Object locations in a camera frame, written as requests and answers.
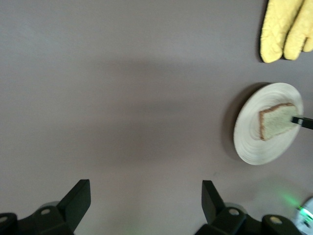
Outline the round wooden plate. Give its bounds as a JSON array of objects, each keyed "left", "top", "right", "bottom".
[{"left": 233, "top": 82, "right": 304, "bottom": 166}]

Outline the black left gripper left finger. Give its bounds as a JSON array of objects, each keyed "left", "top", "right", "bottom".
[{"left": 0, "top": 179, "right": 91, "bottom": 235}]

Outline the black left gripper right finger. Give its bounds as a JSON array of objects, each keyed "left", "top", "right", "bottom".
[{"left": 195, "top": 180, "right": 298, "bottom": 235}]

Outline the brown table cover cloth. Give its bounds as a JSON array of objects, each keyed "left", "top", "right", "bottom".
[{"left": 0, "top": 0, "right": 313, "bottom": 235}]

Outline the bread slice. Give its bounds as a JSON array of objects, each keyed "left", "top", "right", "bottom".
[{"left": 258, "top": 102, "right": 298, "bottom": 141}]

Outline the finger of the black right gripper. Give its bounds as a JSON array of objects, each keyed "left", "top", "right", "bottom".
[{"left": 291, "top": 116, "right": 313, "bottom": 131}]

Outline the yellow quilted oven mitt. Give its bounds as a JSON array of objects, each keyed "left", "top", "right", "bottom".
[
  {"left": 283, "top": 0, "right": 313, "bottom": 61},
  {"left": 259, "top": 0, "right": 306, "bottom": 63}
]

